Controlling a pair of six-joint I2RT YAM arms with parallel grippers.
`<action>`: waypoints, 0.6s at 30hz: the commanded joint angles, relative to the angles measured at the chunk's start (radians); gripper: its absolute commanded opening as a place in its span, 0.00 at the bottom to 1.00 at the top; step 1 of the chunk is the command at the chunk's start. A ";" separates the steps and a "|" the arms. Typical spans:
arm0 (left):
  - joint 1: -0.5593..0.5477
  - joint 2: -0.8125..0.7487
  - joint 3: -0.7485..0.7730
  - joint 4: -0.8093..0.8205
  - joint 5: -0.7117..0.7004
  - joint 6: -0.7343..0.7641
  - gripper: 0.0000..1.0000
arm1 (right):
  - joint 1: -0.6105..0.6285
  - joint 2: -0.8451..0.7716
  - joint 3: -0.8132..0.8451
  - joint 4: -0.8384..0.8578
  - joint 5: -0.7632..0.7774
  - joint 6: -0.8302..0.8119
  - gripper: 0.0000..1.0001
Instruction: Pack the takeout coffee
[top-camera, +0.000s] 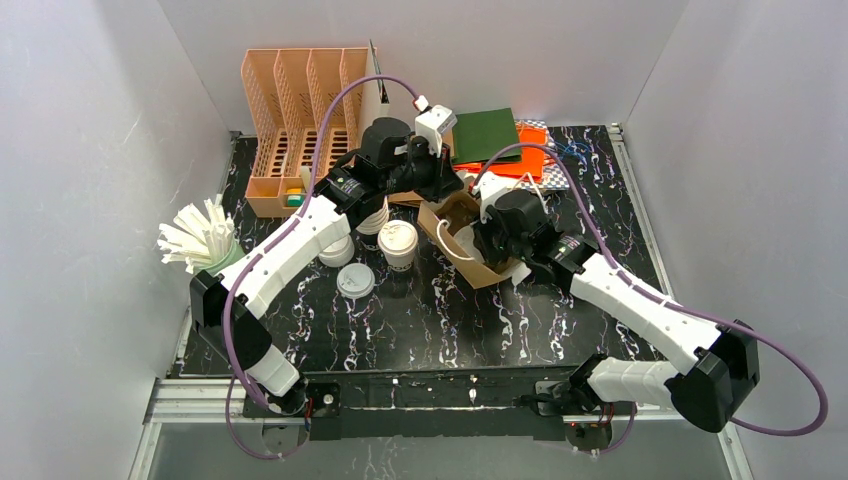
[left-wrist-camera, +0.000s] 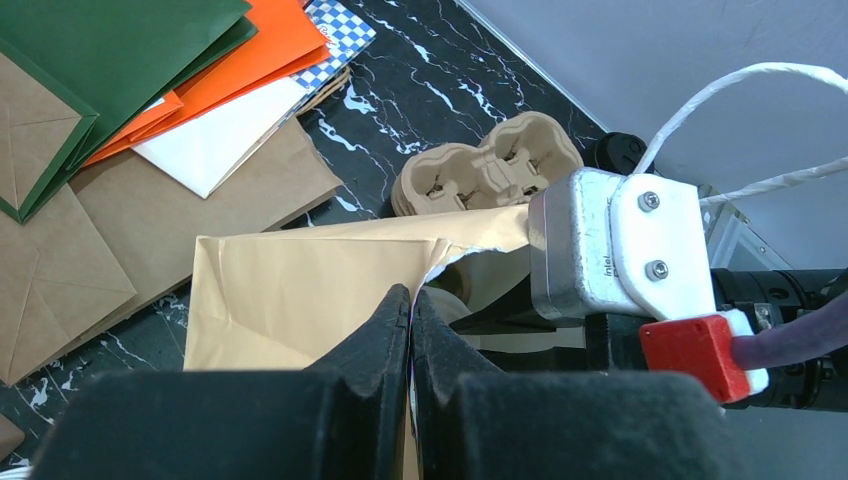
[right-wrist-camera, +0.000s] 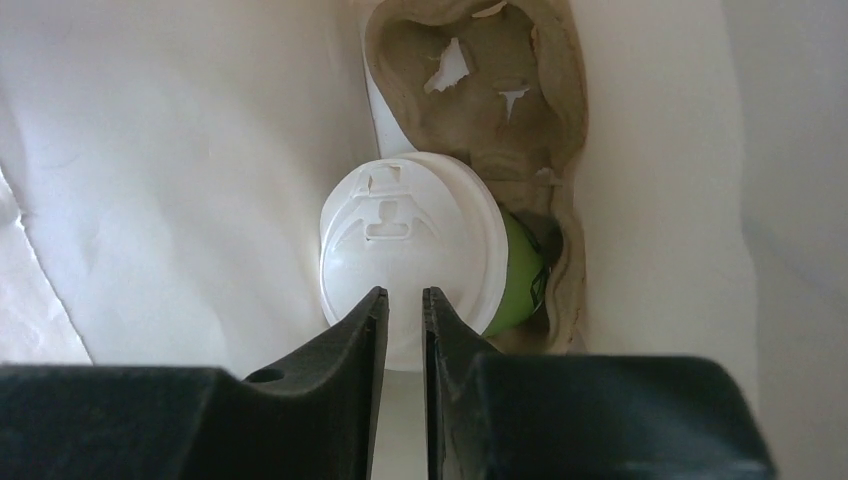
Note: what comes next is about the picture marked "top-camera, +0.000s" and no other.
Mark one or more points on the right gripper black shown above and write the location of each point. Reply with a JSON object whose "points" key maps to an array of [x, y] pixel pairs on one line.
{"points": [[488, 242]]}

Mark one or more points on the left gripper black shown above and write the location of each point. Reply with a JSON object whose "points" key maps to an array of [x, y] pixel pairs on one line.
{"points": [[433, 171]]}

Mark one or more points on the stack of paper cups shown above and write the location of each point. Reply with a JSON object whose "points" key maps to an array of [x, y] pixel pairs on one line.
{"points": [[368, 231]]}

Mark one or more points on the tan paper bag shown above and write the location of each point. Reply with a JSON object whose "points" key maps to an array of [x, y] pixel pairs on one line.
{"points": [[450, 225]]}

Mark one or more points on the single white lid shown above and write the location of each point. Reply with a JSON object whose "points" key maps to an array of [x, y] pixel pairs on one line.
{"points": [[398, 238]]}

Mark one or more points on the single paper cup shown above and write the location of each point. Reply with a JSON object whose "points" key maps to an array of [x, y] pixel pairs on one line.
{"points": [[400, 263]]}

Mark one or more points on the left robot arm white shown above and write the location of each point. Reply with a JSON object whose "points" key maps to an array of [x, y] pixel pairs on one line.
{"points": [[226, 308]]}

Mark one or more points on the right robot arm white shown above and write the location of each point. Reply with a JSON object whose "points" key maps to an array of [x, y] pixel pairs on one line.
{"points": [[707, 370]]}

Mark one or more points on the brown kraft paper bag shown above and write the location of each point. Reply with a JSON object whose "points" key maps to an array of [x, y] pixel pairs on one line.
{"points": [[409, 199]]}

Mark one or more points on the white folder in organizer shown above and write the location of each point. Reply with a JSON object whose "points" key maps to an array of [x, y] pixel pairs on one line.
{"points": [[374, 99]]}

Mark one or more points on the dark green paper bag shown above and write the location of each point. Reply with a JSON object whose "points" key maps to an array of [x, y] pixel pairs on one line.
{"points": [[477, 136]]}

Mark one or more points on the orange paper bag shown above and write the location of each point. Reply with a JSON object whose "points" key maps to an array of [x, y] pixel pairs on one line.
{"points": [[516, 162]]}

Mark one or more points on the green yellow small item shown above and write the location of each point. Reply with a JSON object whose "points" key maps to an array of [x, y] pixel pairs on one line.
{"points": [[294, 197]]}

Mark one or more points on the stack of white lids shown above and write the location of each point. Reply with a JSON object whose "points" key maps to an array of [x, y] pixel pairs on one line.
{"points": [[339, 253]]}

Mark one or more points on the pink desk file organizer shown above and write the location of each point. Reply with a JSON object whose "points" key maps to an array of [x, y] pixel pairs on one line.
{"points": [[289, 92]]}

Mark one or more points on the loose white lid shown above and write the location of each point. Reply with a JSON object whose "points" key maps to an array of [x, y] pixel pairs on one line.
{"points": [[355, 281]]}

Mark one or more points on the green cup holder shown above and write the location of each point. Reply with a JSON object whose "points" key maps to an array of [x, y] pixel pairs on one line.
{"points": [[234, 254]]}

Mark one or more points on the white wrapped straws bundle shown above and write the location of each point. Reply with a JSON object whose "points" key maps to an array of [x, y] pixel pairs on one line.
{"points": [[197, 236]]}

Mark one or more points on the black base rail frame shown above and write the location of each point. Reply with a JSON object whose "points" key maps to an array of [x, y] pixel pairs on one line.
{"points": [[459, 403]]}

